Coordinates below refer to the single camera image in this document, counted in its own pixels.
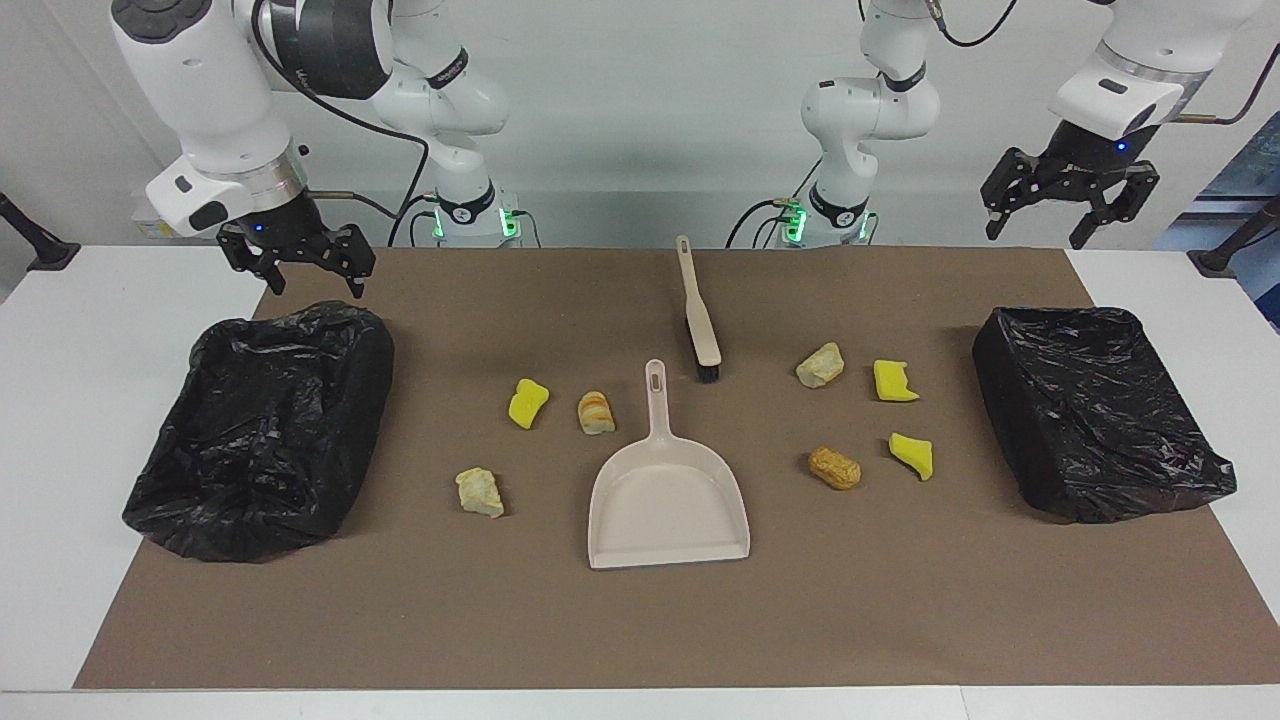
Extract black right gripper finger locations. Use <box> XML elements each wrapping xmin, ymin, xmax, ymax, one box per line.
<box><xmin>320</xmin><ymin>225</ymin><xmax>378</xmax><ymax>300</ymax></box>
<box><xmin>217</xmin><ymin>224</ymin><xmax>288</xmax><ymax>298</ymax></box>

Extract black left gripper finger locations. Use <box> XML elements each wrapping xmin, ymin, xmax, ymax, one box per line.
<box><xmin>1067</xmin><ymin>160</ymin><xmax>1162</xmax><ymax>251</ymax></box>
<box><xmin>980</xmin><ymin>147</ymin><xmax>1051</xmax><ymax>242</ymax></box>

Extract yellow sponge piece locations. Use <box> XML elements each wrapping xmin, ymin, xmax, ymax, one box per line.
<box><xmin>888</xmin><ymin>432</ymin><xmax>935</xmax><ymax>482</ymax></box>
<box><xmin>507</xmin><ymin>377</ymin><xmax>551</xmax><ymax>431</ymax></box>
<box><xmin>872</xmin><ymin>359</ymin><xmax>921</xmax><ymax>404</ymax></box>

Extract tan striped toy bread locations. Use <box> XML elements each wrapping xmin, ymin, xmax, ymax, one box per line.
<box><xmin>795</xmin><ymin>341</ymin><xmax>846</xmax><ymax>390</ymax></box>

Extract pale yellow toy bread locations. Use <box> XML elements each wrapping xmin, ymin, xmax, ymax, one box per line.
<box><xmin>455</xmin><ymin>467</ymin><xmax>506</xmax><ymax>520</ymax></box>

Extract brown toy cookie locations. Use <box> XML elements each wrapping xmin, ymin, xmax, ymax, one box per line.
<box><xmin>807</xmin><ymin>446</ymin><xmax>863</xmax><ymax>492</ymax></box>

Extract beige hand brush black bristles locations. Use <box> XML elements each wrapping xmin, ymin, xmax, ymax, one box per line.
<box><xmin>674</xmin><ymin>235</ymin><xmax>724</xmax><ymax>385</ymax></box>

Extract beige plastic dustpan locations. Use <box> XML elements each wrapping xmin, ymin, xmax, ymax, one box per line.
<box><xmin>587</xmin><ymin>359</ymin><xmax>752</xmax><ymax>571</ymax></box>

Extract bin with black bag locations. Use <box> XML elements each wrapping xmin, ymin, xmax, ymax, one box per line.
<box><xmin>122</xmin><ymin>300</ymin><xmax>396</xmax><ymax>564</ymax></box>
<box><xmin>972</xmin><ymin>305</ymin><xmax>1238</xmax><ymax>525</ymax></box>

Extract black stand leg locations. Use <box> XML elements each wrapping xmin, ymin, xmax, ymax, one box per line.
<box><xmin>0</xmin><ymin>190</ymin><xmax>81</xmax><ymax>273</ymax></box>
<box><xmin>1187</xmin><ymin>195</ymin><xmax>1280</xmax><ymax>278</ymax></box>

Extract blue background object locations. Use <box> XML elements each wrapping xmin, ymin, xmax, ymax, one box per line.
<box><xmin>1160</xmin><ymin>110</ymin><xmax>1280</xmax><ymax>331</ymax></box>

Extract brown table mat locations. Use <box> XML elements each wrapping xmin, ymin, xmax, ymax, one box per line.
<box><xmin>73</xmin><ymin>246</ymin><xmax>1280</xmax><ymax>691</ymax></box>

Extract black right base cables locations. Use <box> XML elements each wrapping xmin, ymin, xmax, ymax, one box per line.
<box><xmin>388</xmin><ymin>193</ymin><xmax>542</xmax><ymax>249</ymax></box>

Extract black base cables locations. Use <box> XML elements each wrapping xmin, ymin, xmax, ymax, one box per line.
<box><xmin>725</xmin><ymin>197</ymin><xmax>803</xmax><ymax>249</ymax></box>
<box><xmin>388</xmin><ymin>193</ymin><xmax>542</xmax><ymax>249</ymax></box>

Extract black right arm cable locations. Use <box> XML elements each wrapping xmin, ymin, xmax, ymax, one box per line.
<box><xmin>250</xmin><ymin>0</ymin><xmax>433</xmax><ymax>221</ymax></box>

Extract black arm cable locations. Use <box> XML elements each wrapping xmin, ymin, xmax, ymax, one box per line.
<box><xmin>930</xmin><ymin>0</ymin><xmax>1280</xmax><ymax>126</ymax></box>
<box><xmin>250</xmin><ymin>0</ymin><xmax>433</xmax><ymax>221</ymax></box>

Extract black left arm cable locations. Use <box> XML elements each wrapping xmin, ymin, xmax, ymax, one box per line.
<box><xmin>930</xmin><ymin>0</ymin><xmax>1280</xmax><ymax>126</ymax></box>

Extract black left base cables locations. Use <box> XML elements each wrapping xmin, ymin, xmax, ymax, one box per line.
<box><xmin>725</xmin><ymin>197</ymin><xmax>803</xmax><ymax>249</ymax></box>

